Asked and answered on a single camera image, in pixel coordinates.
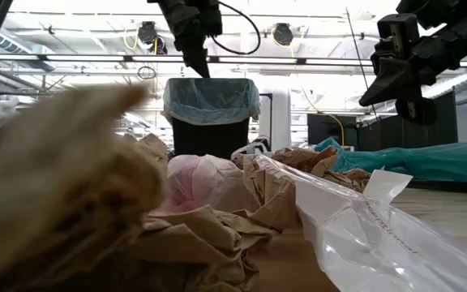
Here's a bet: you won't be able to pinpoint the brown paper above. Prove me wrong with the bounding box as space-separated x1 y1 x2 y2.
0 80 299 292

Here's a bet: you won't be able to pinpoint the trash bin with blue liner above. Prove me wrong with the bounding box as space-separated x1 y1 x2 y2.
161 77 262 127

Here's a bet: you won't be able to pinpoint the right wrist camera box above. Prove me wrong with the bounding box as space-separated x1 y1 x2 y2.
377 14 421 60

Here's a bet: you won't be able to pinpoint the clear printed plastic wrapper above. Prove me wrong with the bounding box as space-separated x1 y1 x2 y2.
253 152 467 292

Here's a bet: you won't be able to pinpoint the yellow hanging cable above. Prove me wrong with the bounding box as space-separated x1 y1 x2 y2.
300 87 346 148

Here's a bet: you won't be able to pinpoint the pink white plastic wrappers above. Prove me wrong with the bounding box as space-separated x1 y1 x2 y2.
135 132 372 194

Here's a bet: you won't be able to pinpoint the black monitor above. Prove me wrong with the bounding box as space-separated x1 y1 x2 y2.
306 113 358 147

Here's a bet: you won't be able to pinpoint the long ceiling light rail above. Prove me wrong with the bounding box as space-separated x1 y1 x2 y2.
0 53 467 68

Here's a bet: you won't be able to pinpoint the thin black pole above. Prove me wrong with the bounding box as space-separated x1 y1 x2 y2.
345 6 380 122

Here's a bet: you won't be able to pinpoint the teal plastic trash bag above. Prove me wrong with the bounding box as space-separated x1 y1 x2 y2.
314 136 467 183

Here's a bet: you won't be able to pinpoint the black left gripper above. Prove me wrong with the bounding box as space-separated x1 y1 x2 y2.
148 0 223 79

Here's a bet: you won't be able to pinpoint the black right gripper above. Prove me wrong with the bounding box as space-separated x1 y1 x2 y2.
358 26 467 127

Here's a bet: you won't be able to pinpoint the black partition screens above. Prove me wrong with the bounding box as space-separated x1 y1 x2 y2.
357 87 460 152

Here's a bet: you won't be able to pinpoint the pink plastic wad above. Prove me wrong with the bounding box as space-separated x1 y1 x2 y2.
152 153 255 216

